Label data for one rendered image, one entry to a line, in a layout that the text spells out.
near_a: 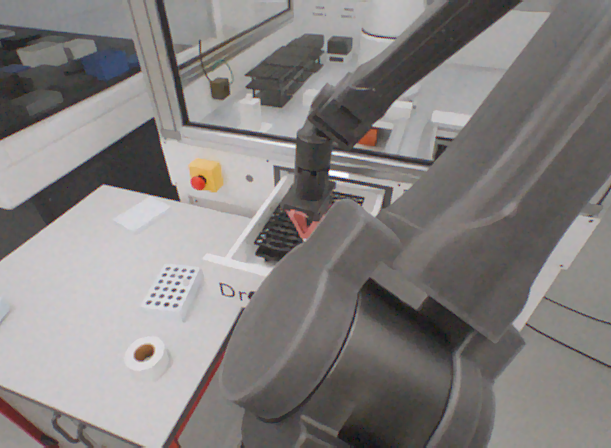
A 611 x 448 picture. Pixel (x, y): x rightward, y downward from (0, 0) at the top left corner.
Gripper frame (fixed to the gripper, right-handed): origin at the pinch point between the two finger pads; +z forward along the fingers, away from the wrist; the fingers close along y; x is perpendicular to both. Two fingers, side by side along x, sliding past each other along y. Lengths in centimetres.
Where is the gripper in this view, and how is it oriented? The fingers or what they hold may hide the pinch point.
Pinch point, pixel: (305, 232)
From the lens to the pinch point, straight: 68.8
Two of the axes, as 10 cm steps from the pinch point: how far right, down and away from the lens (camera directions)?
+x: 9.3, 2.8, -2.4
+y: -3.6, 5.7, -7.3
